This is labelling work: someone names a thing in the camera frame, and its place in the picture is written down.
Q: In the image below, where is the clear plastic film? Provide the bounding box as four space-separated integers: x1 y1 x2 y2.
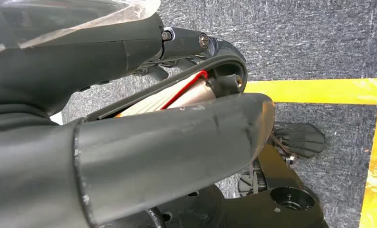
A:
0 0 161 59

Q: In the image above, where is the yellow floor tape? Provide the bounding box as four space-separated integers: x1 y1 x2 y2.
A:
244 77 377 228

